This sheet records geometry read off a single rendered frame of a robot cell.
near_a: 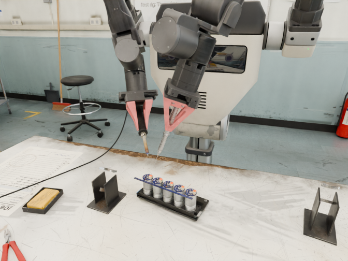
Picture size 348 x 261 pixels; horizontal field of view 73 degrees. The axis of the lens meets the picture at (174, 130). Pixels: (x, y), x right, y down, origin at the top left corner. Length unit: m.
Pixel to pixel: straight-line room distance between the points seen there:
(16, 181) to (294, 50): 0.90
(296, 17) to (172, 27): 0.51
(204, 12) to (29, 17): 3.95
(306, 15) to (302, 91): 2.31
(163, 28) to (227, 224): 0.41
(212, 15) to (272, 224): 0.43
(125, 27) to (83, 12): 3.04
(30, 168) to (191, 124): 0.54
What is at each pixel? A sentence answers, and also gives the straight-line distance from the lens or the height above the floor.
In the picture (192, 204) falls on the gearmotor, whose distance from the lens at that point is 0.53.
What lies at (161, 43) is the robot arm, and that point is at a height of 1.11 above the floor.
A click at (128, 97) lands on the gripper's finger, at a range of 0.62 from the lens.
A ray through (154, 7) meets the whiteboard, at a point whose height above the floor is 1.34.
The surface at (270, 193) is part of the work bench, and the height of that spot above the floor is 0.75.
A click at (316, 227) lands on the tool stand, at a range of 0.61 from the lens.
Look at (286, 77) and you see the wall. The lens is 3.05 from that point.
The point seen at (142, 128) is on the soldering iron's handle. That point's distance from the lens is 0.62.
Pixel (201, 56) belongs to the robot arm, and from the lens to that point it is 0.46.
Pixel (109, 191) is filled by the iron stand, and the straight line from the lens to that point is 0.58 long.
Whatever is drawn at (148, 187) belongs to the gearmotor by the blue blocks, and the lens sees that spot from 0.57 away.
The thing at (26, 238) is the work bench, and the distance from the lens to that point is 0.59.
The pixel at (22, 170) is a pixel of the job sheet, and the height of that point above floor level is 0.75.
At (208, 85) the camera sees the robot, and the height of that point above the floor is 0.95.
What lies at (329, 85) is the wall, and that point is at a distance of 3.15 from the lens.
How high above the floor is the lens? 1.14
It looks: 24 degrees down
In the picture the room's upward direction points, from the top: straight up
